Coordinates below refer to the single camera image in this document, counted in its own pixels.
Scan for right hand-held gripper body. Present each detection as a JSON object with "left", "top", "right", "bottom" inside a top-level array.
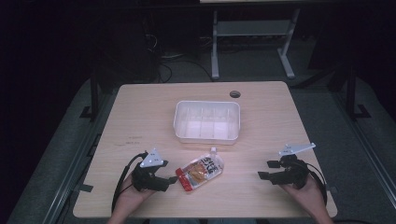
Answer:
[{"left": 270, "top": 142, "right": 317, "bottom": 190}]

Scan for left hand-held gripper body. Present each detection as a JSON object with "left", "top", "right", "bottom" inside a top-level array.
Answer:
[{"left": 132, "top": 147, "right": 171, "bottom": 192}]

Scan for clear snack pouch red edge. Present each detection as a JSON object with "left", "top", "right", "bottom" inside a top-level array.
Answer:
[{"left": 175, "top": 147, "right": 225, "bottom": 192}]

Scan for person's left hand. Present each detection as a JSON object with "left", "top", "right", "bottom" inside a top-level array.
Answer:
[{"left": 116, "top": 175, "right": 157, "bottom": 215}]

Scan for person's right hand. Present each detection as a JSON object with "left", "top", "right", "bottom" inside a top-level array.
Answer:
[{"left": 279, "top": 175, "right": 327, "bottom": 217}]

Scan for white plastic container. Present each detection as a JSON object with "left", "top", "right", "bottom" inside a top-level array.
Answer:
[{"left": 173, "top": 99, "right": 242, "bottom": 146}]

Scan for black metal stand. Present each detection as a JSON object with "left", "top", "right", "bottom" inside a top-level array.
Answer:
[
  {"left": 345, "top": 63, "right": 372, "bottom": 121},
  {"left": 78, "top": 76, "right": 101, "bottom": 122}
]

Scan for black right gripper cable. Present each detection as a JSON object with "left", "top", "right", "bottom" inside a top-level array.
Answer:
[{"left": 305, "top": 162, "right": 329, "bottom": 207}]

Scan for cables on floor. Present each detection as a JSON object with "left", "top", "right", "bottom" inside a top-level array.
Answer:
[{"left": 144, "top": 32, "right": 216, "bottom": 84}]

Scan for grey metal desk frame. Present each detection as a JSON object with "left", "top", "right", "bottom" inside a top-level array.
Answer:
[{"left": 210, "top": 7, "right": 302, "bottom": 81}]

